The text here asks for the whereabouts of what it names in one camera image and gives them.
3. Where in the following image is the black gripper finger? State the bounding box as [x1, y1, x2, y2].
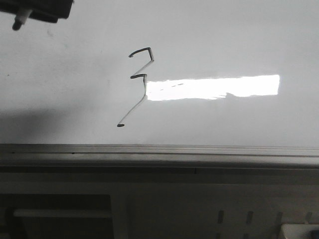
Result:
[0, 0, 74, 23]

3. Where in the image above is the aluminium whiteboard frame rail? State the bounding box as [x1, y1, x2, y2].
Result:
[0, 144, 319, 169]

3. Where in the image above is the grey perforated panel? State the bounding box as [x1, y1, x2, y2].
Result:
[128, 184, 319, 239]

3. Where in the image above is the white black whiteboard marker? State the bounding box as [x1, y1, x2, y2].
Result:
[12, 7, 32, 31]

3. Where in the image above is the white whiteboard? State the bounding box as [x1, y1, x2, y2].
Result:
[0, 0, 319, 147]

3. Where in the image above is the white tray bottom right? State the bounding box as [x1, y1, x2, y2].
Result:
[278, 224, 319, 239]

